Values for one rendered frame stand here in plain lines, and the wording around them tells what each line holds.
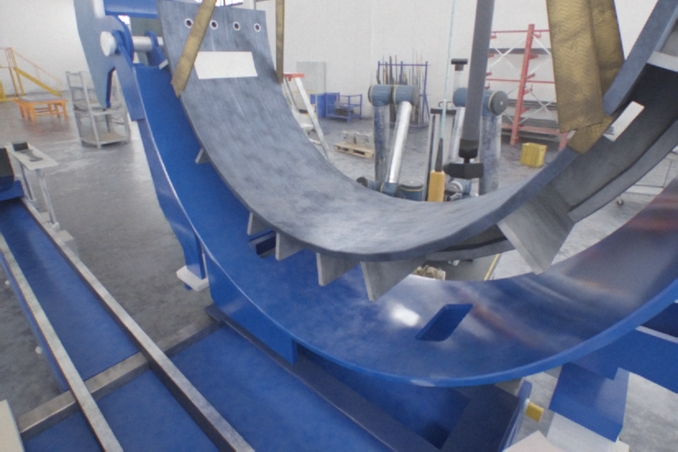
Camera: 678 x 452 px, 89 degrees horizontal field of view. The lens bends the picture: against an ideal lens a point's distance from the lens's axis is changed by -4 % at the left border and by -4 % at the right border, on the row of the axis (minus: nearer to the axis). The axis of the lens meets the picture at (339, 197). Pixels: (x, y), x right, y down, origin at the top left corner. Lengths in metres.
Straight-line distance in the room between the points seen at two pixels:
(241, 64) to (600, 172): 1.90
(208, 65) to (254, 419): 1.84
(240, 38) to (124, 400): 2.06
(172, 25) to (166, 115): 0.50
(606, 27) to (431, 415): 1.73
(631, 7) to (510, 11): 2.83
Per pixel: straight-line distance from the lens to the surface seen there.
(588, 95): 0.91
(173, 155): 2.30
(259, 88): 2.37
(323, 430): 1.92
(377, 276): 1.40
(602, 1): 1.54
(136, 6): 2.70
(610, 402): 1.80
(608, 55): 1.55
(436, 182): 2.22
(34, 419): 2.30
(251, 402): 2.05
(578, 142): 0.91
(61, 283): 3.36
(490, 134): 2.58
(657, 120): 1.38
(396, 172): 2.73
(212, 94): 2.19
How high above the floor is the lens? 2.12
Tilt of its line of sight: 21 degrees down
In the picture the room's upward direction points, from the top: straight up
